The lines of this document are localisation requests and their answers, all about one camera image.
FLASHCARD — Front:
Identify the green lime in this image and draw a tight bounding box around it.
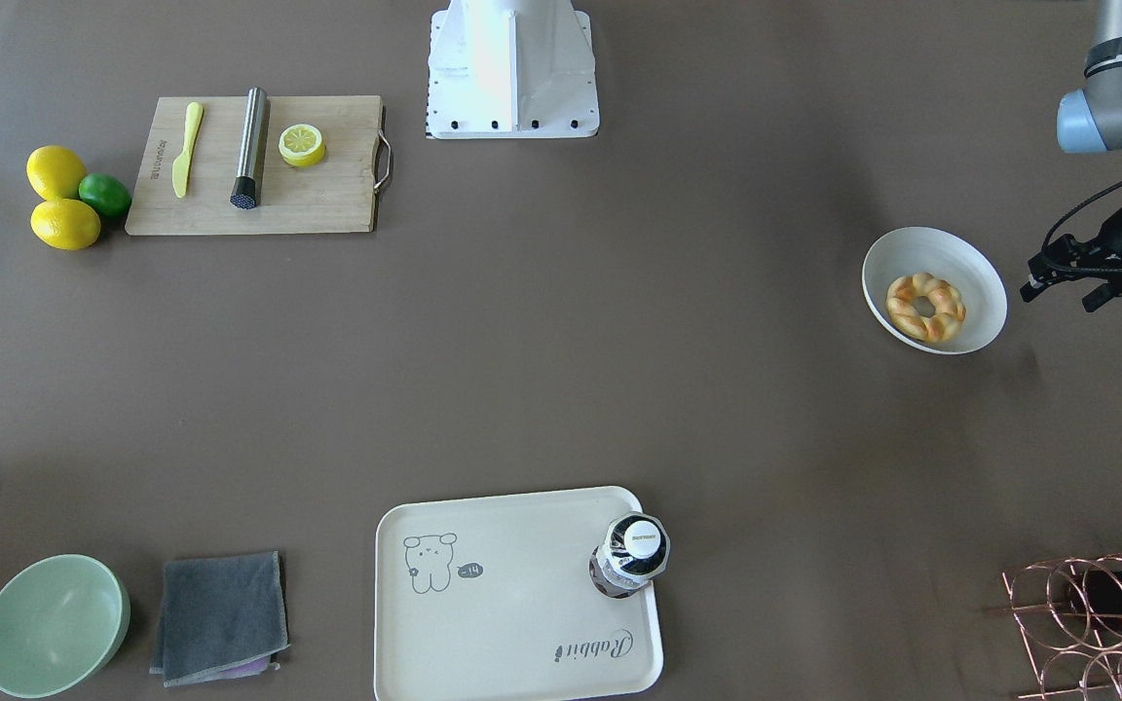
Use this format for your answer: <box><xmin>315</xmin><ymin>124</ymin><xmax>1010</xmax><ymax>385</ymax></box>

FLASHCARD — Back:
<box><xmin>77</xmin><ymin>172</ymin><xmax>132</xmax><ymax>219</ymax></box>

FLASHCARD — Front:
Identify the yellow lemon near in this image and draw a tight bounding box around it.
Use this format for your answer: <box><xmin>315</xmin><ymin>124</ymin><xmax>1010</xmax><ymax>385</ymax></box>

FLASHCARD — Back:
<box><xmin>30</xmin><ymin>199</ymin><xmax>102</xmax><ymax>251</ymax></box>

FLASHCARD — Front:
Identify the steel muddler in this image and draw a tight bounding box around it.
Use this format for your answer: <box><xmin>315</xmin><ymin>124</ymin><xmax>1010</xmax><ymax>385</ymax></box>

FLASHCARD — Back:
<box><xmin>230</xmin><ymin>86</ymin><xmax>269</xmax><ymax>209</ymax></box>

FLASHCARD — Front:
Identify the mint green bowl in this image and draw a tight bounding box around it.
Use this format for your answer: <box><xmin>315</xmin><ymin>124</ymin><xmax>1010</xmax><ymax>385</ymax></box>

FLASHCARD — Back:
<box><xmin>0</xmin><ymin>554</ymin><xmax>131</xmax><ymax>698</ymax></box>

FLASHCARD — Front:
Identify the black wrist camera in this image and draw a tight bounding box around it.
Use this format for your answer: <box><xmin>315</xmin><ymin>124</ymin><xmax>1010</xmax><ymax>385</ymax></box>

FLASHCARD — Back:
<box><xmin>1020</xmin><ymin>234</ymin><xmax>1109</xmax><ymax>303</ymax></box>

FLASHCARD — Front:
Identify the white plate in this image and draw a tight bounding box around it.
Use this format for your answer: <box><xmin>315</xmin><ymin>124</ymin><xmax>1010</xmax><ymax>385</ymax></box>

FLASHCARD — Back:
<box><xmin>861</xmin><ymin>225</ymin><xmax>1009</xmax><ymax>356</ymax></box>

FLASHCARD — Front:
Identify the grey folded cloth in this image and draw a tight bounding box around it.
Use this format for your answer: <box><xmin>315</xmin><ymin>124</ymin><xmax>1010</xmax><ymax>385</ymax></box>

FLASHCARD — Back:
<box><xmin>150</xmin><ymin>551</ymin><xmax>289</xmax><ymax>688</ymax></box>

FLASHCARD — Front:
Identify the tea bottle on tray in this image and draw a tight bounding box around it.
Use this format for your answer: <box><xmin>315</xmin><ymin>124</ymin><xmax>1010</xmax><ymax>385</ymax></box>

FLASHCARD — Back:
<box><xmin>588</xmin><ymin>513</ymin><xmax>671</xmax><ymax>599</ymax></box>

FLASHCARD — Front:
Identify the half lemon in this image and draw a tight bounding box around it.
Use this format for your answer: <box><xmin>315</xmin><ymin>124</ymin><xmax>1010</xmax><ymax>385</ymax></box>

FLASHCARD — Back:
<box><xmin>278</xmin><ymin>124</ymin><xmax>327</xmax><ymax>168</ymax></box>

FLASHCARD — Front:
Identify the twisted glazed donut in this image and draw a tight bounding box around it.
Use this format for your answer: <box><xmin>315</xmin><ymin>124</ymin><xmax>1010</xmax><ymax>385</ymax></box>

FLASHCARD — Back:
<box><xmin>885</xmin><ymin>273</ymin><xmax>967</xmax><ymax>345</ymax></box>

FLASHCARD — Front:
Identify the yellow plastic knife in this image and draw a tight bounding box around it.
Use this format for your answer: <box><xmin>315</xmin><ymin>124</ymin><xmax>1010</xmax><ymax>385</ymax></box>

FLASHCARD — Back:
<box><xmin>171</xmin><ymin>101</ymin><xmax>205</xmax><ymax>199</ymax></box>

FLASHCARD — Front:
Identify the yellow lemon far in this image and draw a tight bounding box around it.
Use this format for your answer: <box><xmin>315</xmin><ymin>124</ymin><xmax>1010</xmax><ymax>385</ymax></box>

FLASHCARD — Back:
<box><xmin>25</xmin><ymin>145</ymin><xmax>88</xmax><ymax>201</ymax></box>

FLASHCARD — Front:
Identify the cream rabbit tray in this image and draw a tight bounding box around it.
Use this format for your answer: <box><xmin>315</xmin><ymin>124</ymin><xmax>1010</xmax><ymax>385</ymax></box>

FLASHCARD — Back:
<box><xmin>373</xmin><ymin>485</ymin><xmax>664</xmax><ymax>700</ymax></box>

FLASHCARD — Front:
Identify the yellow lemon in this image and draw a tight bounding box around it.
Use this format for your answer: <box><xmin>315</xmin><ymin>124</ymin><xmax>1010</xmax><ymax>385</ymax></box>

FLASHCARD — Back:
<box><xmin>25</xmin><ymin>145</ymin><xmax>88</xmax><ymax>201</ymax></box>
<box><xmin>30</xmin><ymin>199</ymin><xmax>102</xmax><ymax>251</ymax></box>

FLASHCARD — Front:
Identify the copper wire bottle rack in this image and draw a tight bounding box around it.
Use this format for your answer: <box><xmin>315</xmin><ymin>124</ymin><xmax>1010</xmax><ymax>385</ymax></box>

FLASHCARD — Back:
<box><xmin>997</xmin><ymin>553</ymin><xmax>1122</xmax><ymax>700</ymax></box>

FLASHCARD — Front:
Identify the wooden cutting board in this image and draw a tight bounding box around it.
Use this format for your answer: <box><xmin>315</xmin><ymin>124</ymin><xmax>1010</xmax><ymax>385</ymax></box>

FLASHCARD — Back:
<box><xmin>125</xmin><ymin>94</ymin><xmax>390</xmax><ymax>237</ymax></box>

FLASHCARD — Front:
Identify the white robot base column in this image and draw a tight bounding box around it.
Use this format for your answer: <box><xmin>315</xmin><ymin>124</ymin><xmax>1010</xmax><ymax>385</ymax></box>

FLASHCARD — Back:
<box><xmin>425</xmin><ymin>1</ymin><xmax>601</xmax><ymax>139</ymax></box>

